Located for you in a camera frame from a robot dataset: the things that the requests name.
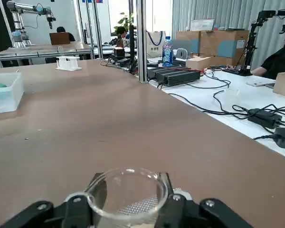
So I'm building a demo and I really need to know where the aluminium frame post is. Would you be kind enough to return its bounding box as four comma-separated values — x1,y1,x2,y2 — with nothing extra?
135,0,150,84
92,0,104,59

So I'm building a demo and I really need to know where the white plastic box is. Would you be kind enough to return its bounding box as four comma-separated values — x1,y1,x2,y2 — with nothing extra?
0,72,24,114

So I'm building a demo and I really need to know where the black cable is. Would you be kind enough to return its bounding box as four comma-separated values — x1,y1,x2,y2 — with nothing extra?
167,92,251,119

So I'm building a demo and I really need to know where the white tablet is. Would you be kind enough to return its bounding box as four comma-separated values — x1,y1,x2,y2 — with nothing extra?
246,79,276,88

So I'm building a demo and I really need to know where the blue plastic bottle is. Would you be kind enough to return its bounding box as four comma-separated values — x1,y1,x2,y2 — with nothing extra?
161,36,174,68

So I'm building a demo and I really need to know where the white test tube rack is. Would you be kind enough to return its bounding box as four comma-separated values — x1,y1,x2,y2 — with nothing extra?
55,56,83,71

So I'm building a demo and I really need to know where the grey work table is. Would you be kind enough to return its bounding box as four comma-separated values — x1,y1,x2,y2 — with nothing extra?
0,42,95,66

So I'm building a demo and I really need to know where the green potted plant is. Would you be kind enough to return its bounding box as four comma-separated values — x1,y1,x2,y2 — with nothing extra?
117,12,135,27

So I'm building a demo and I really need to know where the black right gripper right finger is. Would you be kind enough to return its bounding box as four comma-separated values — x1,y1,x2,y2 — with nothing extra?
156,171,252,228

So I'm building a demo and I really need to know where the white tote bag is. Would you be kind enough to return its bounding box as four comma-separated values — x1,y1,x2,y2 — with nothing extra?
146,30,167,58

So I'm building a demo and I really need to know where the large cardboard box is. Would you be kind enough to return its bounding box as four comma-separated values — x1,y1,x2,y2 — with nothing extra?
199,30,250,59
175,30,201,54

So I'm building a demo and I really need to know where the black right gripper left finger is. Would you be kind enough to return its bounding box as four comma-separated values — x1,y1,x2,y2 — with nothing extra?
0,172,105,228

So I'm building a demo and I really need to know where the clear glass beaker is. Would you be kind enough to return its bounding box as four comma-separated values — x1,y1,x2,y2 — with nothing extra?
85,167,169,226

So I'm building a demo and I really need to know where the brown cardboard box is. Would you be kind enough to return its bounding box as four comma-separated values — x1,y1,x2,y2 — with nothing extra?
49,32,71,46

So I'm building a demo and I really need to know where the person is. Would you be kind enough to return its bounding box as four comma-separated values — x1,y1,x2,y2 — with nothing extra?
250,20,285,80
114,26,129,40
56,26,76,43

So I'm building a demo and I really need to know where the black power supply unit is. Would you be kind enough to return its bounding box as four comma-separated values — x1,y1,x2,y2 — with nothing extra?
148,66,189,76
156,69,201,87

